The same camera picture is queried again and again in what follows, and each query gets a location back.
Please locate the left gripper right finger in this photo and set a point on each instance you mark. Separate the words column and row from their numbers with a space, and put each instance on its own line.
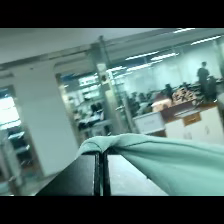
column 126, row 181

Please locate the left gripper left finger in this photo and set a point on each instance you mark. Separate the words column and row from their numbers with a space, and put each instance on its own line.
column 76, row 176

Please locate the pale green T-shirt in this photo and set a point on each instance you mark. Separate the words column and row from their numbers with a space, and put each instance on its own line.
column 180, row 163

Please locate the person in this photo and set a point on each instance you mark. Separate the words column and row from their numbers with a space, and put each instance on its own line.
column 202, row 78

